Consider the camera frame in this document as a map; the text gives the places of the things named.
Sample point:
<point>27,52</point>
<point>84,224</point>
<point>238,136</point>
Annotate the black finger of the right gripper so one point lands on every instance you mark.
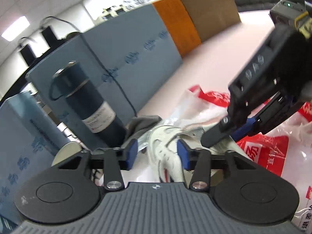
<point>217,132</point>

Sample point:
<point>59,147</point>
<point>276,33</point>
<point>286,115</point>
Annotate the orange cardboard panel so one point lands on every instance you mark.
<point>179,25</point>

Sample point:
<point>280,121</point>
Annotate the large blue cardboard box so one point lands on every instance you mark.
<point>127,58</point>

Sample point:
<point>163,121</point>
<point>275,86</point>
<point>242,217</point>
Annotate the dark blue vacuum bottle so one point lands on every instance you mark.
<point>93,110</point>

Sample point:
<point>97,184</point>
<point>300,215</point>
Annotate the black white striped bowl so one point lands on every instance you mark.
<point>66,151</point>

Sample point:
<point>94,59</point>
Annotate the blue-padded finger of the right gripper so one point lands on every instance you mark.
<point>245,130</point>

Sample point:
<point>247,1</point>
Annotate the grey cloth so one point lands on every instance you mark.
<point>139,129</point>

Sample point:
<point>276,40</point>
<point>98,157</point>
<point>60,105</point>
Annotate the white sneaker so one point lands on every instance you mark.
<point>161,147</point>

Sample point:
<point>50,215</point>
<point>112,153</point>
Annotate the brown cardboard box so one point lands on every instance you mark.
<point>210,17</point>

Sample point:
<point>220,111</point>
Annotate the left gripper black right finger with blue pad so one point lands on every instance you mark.
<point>202,162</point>

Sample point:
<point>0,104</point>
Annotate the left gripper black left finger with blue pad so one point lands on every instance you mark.
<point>112,161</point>

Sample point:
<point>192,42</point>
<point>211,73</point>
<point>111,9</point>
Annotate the red white plastic bag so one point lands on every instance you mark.
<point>285,151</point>

